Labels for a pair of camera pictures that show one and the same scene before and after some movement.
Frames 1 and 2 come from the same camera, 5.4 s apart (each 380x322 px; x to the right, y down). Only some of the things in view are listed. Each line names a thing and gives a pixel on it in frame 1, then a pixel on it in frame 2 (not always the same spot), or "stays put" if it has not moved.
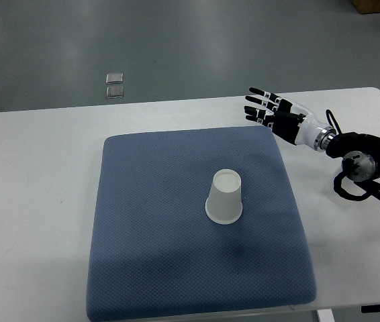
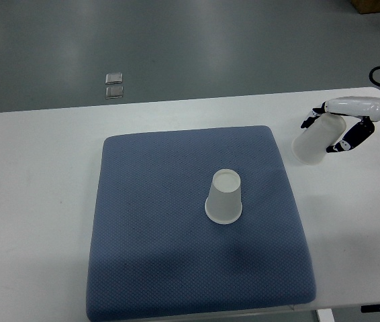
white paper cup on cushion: (224, 202) stays put
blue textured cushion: (154, 251) stays put
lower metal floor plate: (115, 92) stays put
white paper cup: (348, 185) → (310, 144)
